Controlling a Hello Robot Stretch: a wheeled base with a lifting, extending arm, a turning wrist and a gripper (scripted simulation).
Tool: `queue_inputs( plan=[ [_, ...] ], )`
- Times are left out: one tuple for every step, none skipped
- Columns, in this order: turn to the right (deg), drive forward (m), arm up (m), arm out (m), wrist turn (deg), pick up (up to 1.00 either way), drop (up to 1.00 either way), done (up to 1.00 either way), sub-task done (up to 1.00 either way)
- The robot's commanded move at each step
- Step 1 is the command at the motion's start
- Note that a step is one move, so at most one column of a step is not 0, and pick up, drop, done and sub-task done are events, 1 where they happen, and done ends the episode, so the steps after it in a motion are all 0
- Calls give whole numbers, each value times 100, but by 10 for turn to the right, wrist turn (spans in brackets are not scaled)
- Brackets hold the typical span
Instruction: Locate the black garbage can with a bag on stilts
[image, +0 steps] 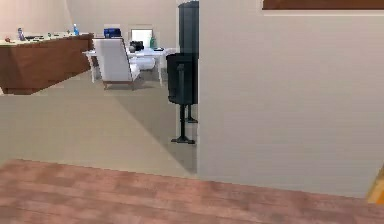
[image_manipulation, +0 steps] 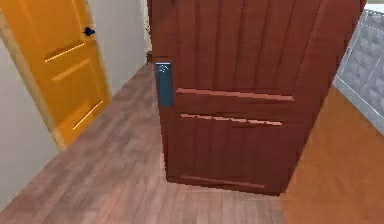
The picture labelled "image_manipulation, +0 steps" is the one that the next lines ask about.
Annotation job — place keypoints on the orange room door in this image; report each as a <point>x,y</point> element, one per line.
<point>63,76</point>

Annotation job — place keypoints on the dark red room door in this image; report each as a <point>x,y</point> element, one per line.
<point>240,100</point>

